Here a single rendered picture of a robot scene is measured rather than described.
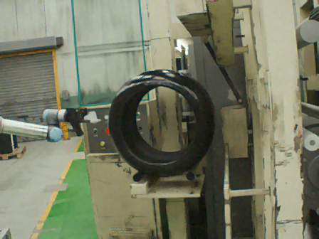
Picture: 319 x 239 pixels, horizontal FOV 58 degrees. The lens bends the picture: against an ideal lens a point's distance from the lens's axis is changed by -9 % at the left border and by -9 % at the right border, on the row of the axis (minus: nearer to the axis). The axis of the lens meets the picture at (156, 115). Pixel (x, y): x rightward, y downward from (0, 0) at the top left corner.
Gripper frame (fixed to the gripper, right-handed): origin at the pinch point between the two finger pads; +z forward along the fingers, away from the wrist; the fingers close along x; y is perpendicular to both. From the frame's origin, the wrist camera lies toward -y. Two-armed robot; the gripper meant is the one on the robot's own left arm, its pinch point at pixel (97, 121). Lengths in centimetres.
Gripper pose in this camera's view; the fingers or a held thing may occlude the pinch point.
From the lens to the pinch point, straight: 176.0
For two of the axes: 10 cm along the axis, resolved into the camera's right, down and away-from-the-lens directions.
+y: 0.1, -9.9, -1.2
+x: 2.2, -1.1, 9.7
